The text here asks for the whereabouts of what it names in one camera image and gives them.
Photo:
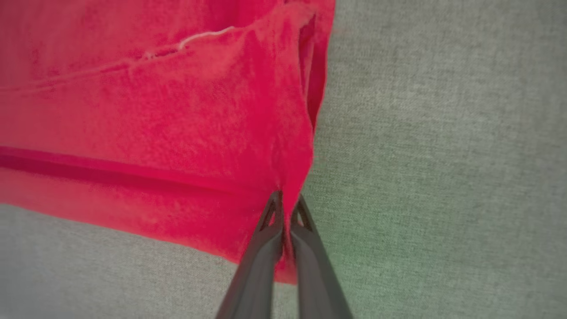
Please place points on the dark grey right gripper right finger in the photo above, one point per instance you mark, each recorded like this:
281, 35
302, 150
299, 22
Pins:
314, 283

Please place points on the red and white towel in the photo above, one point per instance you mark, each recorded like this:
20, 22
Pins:
155, 133

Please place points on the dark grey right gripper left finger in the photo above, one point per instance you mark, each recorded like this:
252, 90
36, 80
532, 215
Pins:
257, 274

